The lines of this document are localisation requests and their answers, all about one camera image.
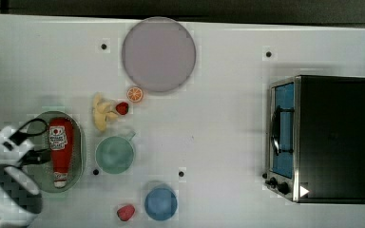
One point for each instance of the green mug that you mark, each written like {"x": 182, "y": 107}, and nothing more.
{"x": 115, "y": 154}

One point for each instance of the black toaster oven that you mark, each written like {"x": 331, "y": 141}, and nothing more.
{"x": 316, "y": 139}

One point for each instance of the blue bowl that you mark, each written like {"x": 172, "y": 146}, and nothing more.
{"x": 161, "y": 202}

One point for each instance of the red round toy fruit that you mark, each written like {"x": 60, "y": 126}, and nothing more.
{"x": 126, "y": 212}

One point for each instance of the red strawberry toy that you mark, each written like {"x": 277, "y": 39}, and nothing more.
{"x": 122, "y": 108}

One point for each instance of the red plush ketchup bottle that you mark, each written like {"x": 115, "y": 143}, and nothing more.
{"x": 60, "y": 138}

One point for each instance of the green oval strainer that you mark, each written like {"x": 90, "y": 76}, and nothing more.
{"x": 43, "y": 173}

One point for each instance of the round grey plate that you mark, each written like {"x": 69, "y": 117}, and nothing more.
{"x": 159, "y": 54}

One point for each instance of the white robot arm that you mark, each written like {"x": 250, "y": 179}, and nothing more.
{"x": 20, "y": 197}

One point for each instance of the orange slice toy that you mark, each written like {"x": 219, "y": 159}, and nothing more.
{"x": 134, "y": 94}

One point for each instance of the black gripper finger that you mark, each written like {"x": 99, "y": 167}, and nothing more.
{"x": 36, "y": 157}

